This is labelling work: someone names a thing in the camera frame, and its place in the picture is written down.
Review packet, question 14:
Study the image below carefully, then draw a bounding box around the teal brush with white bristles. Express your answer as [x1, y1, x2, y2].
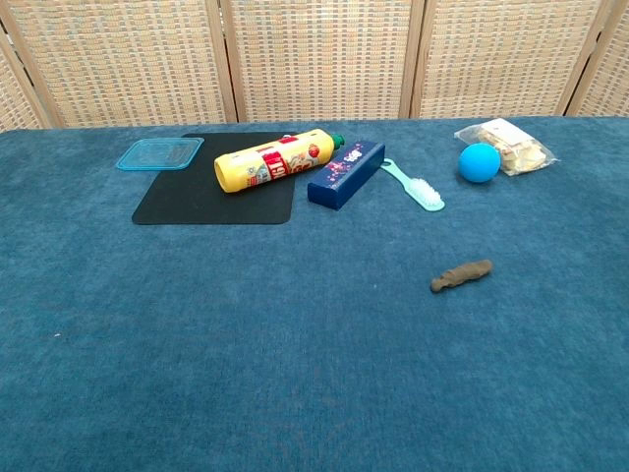
[379, 157, 447, 213]

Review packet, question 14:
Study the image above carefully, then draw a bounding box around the blue ball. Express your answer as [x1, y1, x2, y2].
[458, 143, 502, 185]

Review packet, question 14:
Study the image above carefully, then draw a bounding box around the dark blue cardboard box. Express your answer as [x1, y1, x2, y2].
[307, 141, 386, 212]

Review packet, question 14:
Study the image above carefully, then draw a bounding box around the brown stick-shaped object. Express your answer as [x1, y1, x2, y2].
[429, 259, 494, 294]

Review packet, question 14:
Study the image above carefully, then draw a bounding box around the blue tablecloth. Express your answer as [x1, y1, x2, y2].
[0, 115, 629, 472]

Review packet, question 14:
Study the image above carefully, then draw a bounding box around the yellow bottle with green cap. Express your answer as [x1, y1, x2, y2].
[213, 128, 347, 195]

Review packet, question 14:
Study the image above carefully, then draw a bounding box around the clear bag of snacks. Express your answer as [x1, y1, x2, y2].
[453, 117, 560, 178]

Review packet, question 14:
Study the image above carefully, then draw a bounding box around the woven wooden folding screen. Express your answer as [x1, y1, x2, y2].
[0, 0, 629, 131]

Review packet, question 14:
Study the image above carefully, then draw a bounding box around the black rectangular mat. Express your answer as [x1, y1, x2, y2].
[131, 131, 302, 227]

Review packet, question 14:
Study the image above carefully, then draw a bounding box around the transparent blue plastic lid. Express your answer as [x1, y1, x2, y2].
[115, 137, 205, 172]

